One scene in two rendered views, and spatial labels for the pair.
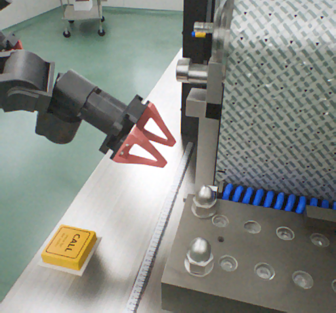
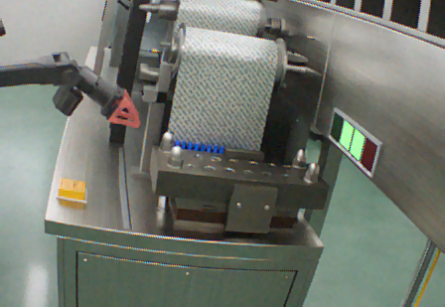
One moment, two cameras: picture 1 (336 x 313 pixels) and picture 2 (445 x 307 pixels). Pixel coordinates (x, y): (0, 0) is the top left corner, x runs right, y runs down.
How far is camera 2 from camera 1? 0.92 m
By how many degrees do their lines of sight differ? 31
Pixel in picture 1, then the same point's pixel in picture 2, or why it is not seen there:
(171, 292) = (163, 177)
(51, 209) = not seen: outside the picture
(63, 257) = (74, 190)
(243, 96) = (188, 79)
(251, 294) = (206, 173)
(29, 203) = not seen: outside the picture
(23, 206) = not seen: outside the picture
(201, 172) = (148, 148)
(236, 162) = (181, 125)
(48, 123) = (65, 99)
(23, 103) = (70, 78)
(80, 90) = (92, 76)
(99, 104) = (102, 84)
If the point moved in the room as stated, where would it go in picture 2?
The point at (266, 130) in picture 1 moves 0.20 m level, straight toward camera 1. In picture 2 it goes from (200, 101) to (207, 125)
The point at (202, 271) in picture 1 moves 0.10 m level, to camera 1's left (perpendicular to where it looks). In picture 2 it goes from (179, 165) to (135, 164)
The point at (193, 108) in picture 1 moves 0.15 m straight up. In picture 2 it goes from (149, 95) to (160, 39)
